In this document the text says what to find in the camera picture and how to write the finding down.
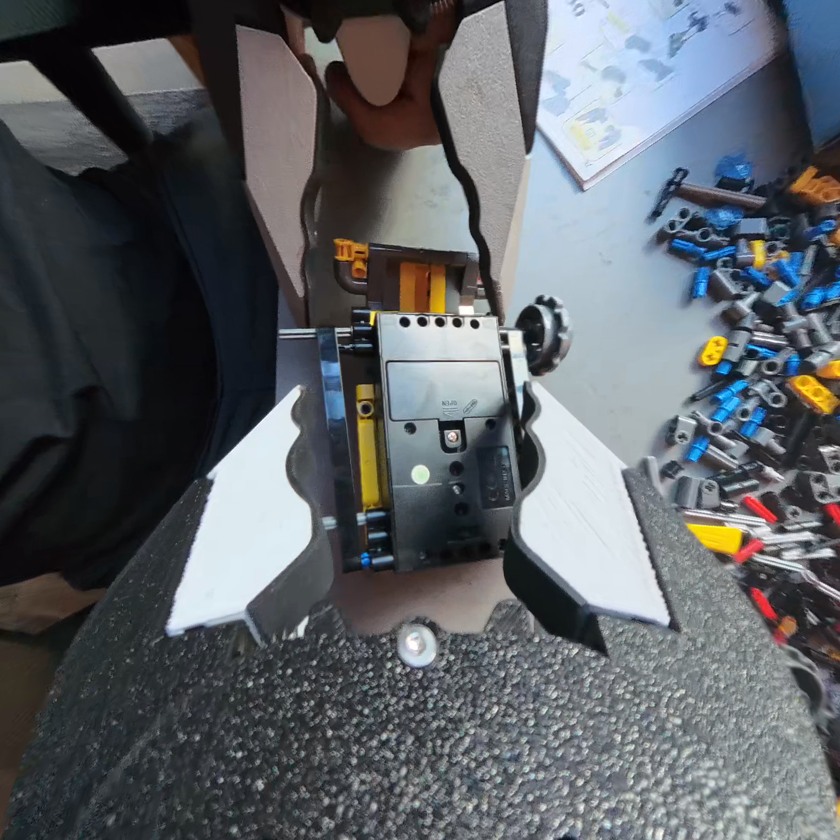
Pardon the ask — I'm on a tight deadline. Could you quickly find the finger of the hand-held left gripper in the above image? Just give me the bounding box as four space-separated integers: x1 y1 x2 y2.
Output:
430 12 532 317
235 25 324 324

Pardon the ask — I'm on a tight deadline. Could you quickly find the black yellow toy block vehicle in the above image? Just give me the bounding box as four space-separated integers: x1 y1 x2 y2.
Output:
279 238 571 577

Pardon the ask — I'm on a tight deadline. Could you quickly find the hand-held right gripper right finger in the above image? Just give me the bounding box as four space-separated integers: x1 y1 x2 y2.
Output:
502 381 673 657

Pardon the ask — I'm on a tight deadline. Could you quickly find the pile of building block parts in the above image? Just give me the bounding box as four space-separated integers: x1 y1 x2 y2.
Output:
646 154 840 716

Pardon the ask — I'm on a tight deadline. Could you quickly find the grey desk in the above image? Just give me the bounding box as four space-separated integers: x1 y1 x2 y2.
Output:
276 0 840 657

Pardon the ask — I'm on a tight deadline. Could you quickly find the instruction booklet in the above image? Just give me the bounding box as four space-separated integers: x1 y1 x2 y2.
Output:
535 0 788 191

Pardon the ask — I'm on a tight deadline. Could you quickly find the person's left hand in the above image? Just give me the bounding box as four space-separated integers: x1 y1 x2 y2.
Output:
307 25 448 153

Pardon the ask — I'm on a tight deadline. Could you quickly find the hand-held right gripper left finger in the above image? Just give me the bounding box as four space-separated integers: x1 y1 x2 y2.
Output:
165 386 336 647

